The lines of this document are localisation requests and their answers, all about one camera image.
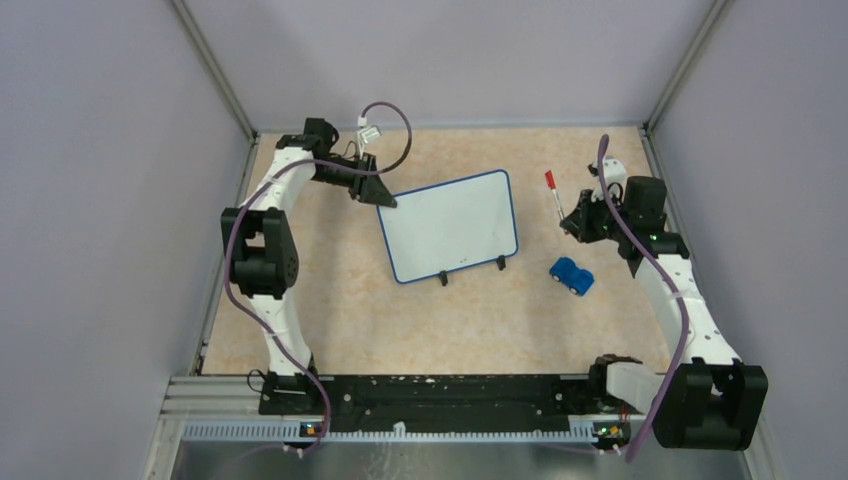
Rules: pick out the white whiteboard marker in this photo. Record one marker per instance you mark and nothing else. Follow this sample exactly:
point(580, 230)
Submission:
point(551, 184)

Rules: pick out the left aluminium frame post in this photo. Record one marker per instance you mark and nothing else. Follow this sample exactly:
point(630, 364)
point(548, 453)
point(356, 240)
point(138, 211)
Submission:
point(212, 67)

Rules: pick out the right aluminium frame post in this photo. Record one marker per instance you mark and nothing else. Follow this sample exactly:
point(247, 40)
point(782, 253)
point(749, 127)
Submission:
point(710, 22)

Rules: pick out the white slotted cable duct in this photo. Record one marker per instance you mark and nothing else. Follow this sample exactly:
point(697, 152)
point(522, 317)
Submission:
point(295, 432)

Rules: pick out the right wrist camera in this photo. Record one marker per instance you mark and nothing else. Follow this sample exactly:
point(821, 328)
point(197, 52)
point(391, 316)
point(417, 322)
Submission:
point(615, 176)

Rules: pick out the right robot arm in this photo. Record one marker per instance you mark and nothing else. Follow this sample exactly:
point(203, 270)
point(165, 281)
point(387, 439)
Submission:
point(709, 398)

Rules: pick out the metal whiteboard stand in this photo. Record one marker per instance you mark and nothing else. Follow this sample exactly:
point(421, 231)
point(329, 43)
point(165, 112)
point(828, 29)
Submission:
point(499, 261)

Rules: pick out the blue framed whiteboard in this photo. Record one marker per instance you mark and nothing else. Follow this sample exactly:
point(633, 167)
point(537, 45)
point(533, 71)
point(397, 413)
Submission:
point(449, 225)

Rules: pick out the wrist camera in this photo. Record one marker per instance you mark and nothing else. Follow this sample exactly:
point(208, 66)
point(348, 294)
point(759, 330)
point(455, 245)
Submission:
point(365, 134)
point(615, 176)

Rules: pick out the blue toy car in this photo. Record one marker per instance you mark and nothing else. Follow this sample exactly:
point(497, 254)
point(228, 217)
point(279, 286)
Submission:
point(566, 272)

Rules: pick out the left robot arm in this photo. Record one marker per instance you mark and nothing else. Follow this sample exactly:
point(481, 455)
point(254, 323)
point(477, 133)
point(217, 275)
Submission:
point(261, 256)

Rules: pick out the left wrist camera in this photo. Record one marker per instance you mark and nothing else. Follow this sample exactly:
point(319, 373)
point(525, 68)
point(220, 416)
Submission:
point(365, 134)

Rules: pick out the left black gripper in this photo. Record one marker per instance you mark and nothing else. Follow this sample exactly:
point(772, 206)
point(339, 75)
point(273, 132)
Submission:
point(372, 190)

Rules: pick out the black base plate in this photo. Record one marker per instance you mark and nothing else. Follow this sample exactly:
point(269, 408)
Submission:
point(441, 404)

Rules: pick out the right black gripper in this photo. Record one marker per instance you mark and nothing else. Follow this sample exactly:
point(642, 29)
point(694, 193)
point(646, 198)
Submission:
point(579, 221)

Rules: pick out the aluminium frame post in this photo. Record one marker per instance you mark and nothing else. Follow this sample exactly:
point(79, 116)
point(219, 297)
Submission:
point(212, 67)
point(710, 22)

